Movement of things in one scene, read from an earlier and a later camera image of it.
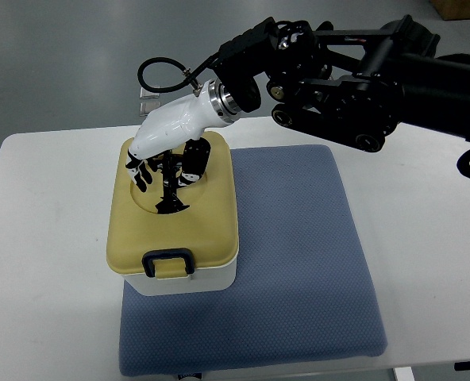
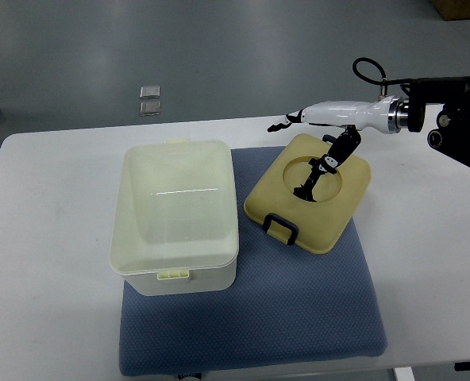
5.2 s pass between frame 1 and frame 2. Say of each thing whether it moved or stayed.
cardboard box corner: stayed
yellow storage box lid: moved
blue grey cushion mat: stayed
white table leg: stayed
